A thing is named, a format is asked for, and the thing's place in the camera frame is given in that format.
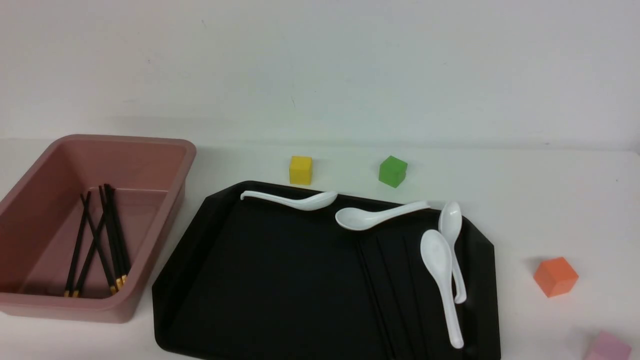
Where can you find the white spoon top middle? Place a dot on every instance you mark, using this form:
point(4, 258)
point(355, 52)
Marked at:
point(356, 219)

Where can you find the black plastic tray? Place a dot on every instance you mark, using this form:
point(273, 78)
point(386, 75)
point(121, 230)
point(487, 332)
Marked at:
point(255, 280)

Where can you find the white spoon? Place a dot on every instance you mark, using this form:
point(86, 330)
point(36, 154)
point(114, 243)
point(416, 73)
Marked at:
point(450, 225)
point(356, 219)
point(438, 260)
point(311, 203)

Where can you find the green cube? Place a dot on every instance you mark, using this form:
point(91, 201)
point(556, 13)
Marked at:
point(392, 171)

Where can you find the pink plastic bin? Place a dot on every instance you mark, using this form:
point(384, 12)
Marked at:
point(41, 217)

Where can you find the white spoon top left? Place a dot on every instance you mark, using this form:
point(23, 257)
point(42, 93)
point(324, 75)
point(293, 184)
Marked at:
point(311, 203)

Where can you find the orange cube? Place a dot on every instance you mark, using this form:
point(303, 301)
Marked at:
point(555, 277)

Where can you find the pink cube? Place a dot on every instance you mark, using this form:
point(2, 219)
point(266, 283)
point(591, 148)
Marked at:
point(606, 346)

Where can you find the yellow cube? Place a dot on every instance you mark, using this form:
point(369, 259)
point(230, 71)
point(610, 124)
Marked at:
point(301, 170)

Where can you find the white spoon far right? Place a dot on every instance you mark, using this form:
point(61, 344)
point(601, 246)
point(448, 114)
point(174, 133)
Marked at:
point(450, 225)

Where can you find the black chopstick in bin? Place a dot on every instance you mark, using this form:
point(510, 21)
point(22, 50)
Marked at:
point(119, 233)
point(114, 253)
point(103, 259)
point(69, 285)
point(89, 258)

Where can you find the white spoon front right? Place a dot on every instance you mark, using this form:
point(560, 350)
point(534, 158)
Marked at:
point(438, 260)

